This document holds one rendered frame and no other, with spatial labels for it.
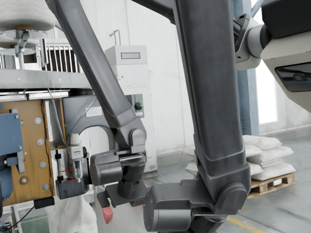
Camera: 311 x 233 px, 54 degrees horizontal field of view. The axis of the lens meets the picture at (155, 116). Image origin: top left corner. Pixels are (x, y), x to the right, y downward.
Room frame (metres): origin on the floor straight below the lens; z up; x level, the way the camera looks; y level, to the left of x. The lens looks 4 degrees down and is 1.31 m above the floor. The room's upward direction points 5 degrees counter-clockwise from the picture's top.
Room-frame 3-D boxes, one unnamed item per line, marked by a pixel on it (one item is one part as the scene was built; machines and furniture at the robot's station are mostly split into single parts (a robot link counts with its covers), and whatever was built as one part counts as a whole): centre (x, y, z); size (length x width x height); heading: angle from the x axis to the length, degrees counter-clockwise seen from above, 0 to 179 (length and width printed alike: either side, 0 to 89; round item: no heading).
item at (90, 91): (1.09, 0.26, 1.35); 0.09 x 0.09 x 0.03
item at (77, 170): (0.96, 0.26, 1.11); 0.03 x 0.03 x 0.06
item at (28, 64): (3.25, 1.32, 1.82); 0.51 x 0.27 x 0.71; 28
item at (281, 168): (4.01, -1.43, 0.20); 0.67 x 0.43 x 0.15; 118
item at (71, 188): (1.01, 0.31, 1.04); 0.08 x 0.06 x 0.05; 118
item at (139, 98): (1.14, 0.08, 1.28); 0.08 x 0.05 x 0.09; 28
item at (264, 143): (4.22, -1.33, 0.56); 0.67 x 0.43 x 0.15; 28
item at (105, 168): (0.70, 0.10, 1.19); 0.11 x 0.09 x 0.12; 119
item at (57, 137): (1.06, 0.37, 1.26); 0.22 x 0.05 x 0.16; 28
